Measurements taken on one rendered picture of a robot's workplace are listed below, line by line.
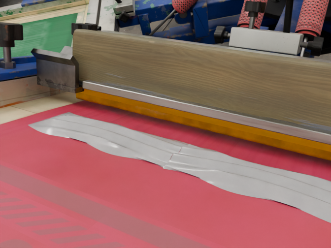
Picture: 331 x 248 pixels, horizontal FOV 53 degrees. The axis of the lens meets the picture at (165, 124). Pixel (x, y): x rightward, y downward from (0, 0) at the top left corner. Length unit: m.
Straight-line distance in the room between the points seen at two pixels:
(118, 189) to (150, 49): 0.20
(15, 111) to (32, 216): 0.24
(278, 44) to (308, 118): 0.29
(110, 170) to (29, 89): 0.24
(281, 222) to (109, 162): 0.16
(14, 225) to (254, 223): 0.17
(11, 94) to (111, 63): 0.14
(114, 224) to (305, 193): 0.17
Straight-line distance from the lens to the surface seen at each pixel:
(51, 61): 0.49
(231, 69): 0.38
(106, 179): 0.29
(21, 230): 0.24
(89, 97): 0.49
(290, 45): 0.64
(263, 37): 0.65
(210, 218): 0.26
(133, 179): 0.29
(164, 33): 1.13
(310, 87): 0.37
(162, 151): 0.33
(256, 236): 0.25
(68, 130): 0.39
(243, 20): 0.78
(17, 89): 0.50
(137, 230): 0.24
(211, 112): 0.38
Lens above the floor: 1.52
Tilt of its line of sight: 47 degrees down
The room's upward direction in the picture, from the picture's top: 14 degrees counter-clockwise
